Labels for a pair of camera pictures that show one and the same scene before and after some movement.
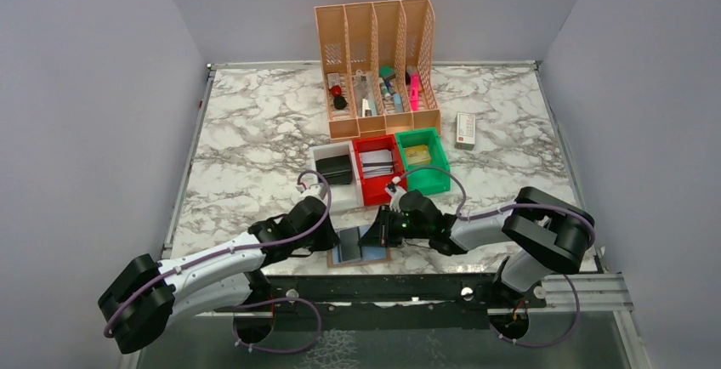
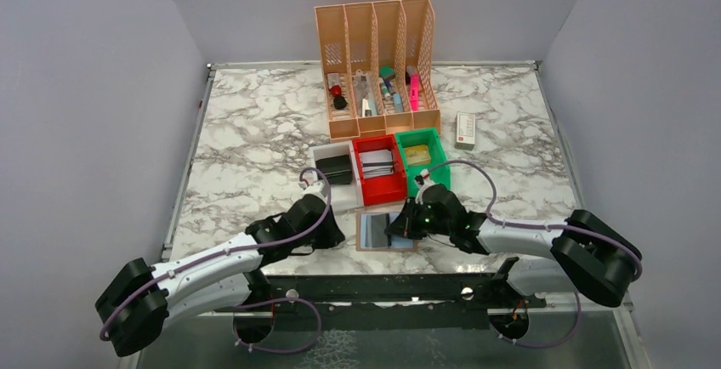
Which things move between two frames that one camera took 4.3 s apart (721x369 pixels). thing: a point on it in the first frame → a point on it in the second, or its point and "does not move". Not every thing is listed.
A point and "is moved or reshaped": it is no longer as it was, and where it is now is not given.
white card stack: [377, 162] does not move
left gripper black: [329, 239] does not move
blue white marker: [397, 98] does not move
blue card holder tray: [369, 253] is moved or reshaped
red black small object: [339, 101] does not move
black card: [349, 244] is moved or reshaped
